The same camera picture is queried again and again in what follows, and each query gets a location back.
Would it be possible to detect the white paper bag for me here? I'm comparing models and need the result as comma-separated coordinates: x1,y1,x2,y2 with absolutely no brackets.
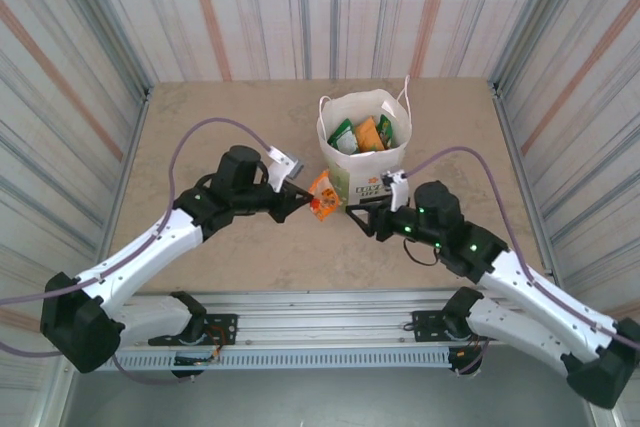
314,74,415,211

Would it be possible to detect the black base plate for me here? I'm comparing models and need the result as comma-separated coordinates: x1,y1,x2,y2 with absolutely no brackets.
410,310,471,343
148,313,239,347

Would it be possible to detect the black controller box with wires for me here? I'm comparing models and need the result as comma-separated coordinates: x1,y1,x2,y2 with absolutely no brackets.
447,345,485,377
171,352,222,379

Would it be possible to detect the green Fox's candy bag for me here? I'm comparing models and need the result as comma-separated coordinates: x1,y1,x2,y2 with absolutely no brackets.
327,118,359,154

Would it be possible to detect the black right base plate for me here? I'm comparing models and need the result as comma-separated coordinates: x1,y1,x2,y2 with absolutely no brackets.
410,310,471,343

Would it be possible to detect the yellow snack bag green print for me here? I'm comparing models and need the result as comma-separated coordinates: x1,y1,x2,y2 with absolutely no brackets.
354,116,387,153

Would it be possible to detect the perforated cable duct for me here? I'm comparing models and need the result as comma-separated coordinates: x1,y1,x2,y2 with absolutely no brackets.
99,349,456,373

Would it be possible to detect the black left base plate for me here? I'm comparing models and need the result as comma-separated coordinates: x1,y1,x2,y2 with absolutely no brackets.
148,313,239,347

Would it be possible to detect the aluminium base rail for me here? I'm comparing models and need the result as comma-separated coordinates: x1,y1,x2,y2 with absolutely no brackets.
99,288,566,354

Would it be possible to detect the aluminium side rail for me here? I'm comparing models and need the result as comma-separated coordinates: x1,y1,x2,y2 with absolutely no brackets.
491,80,559,283
82,86,154,278

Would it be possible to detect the small orange cracker packet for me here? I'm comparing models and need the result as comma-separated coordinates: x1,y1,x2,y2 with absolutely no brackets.
308,169,342,224

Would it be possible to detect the green printed snack bag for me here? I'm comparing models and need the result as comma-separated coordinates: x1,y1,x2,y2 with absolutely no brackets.
377,114,397,149

